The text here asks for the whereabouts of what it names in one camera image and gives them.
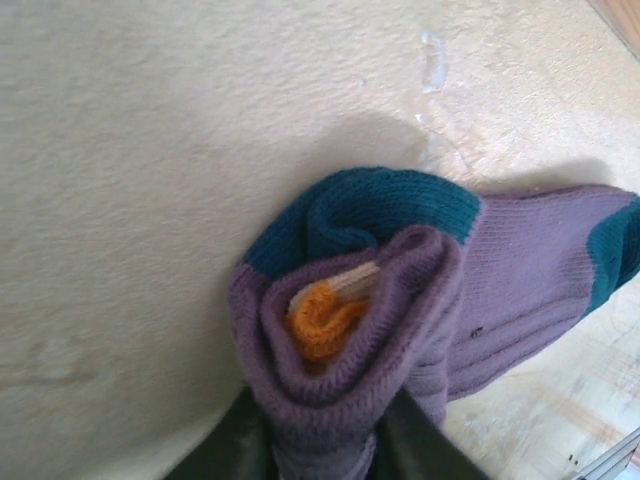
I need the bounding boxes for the wooden compartment tray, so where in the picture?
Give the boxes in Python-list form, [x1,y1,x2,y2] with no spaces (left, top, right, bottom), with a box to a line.
[584,0,640,51]

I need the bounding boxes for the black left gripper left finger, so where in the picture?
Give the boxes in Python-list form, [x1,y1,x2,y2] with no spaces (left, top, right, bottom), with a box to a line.
[164,388,280,480]

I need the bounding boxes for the purple sock teal orange accents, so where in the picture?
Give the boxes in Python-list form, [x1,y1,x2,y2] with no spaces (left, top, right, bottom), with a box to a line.
[227,167,484,480]
[442,182,640,404]

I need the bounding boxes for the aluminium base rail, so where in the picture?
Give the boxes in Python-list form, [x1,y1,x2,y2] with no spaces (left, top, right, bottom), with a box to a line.
[582,428,640,480]

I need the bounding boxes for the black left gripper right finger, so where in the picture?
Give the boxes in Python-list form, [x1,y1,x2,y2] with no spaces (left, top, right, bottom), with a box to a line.
[368,391,482,480]

